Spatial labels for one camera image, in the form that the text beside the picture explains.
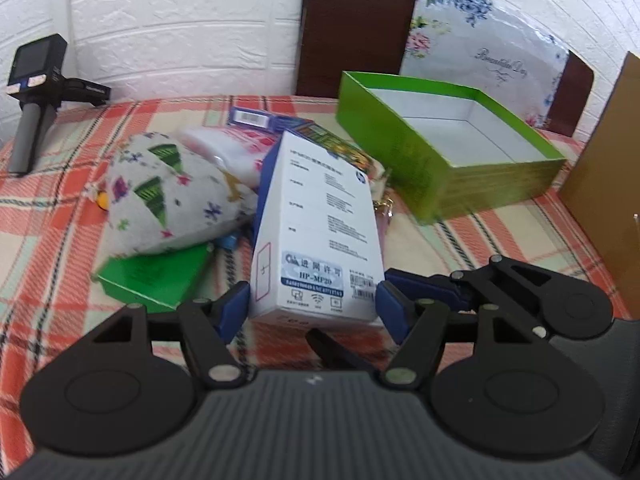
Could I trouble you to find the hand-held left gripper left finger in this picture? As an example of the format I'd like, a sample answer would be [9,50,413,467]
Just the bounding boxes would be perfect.
[75,281,251,390]

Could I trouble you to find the white pink plastic bag pack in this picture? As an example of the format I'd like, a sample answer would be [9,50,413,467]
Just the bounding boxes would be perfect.
[177,126,281,192]

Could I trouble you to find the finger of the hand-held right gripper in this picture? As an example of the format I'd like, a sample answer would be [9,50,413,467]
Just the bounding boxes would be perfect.
[384,254,551,316]

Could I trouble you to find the tree print fabric pouch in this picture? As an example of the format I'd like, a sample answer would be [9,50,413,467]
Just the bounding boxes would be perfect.
[85,131,259,262]

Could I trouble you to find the blue card box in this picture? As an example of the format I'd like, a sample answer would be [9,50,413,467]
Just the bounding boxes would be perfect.
[295,121,373,181]
[226,106,315,135]

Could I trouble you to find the handheld camera on grip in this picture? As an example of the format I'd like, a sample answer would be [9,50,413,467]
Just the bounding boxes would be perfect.
[6,33,112,177]

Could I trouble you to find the floral white plastic bag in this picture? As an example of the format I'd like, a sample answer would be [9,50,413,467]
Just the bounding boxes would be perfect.
[399,0,571,131]

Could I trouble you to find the white and blue box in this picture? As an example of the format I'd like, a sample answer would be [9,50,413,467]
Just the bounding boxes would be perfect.
[249,130,386,332]

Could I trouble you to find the brown chair back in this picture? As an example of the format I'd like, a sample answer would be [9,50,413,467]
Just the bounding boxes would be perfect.
[296,0,596,137]

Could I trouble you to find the brown cardboard sheet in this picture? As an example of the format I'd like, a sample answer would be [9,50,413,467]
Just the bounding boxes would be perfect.
[557,51,640,322]

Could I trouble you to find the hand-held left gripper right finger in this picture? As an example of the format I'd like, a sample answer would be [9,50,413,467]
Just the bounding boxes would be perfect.
[376,281,548,388]

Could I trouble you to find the plaid cloth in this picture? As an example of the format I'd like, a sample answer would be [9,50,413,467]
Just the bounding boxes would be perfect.
[0,94,633,441]

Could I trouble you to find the green cardboard box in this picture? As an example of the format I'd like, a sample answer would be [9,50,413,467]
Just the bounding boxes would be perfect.
[335,71,568,226]

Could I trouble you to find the green packet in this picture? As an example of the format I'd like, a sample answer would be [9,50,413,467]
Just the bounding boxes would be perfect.
[91,241,215,311]

